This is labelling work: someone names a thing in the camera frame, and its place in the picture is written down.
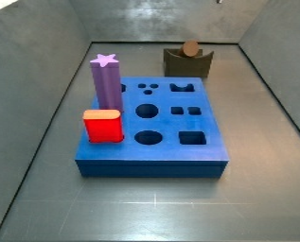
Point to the purple star peg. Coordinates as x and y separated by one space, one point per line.
106 74

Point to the black curved cradle stand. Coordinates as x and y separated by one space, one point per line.
192 67

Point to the brown round cylinder peg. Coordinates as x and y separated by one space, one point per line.
188 48

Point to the red rounded peg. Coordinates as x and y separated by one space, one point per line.
103 126

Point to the blue shape sorter block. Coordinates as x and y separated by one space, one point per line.
171 135

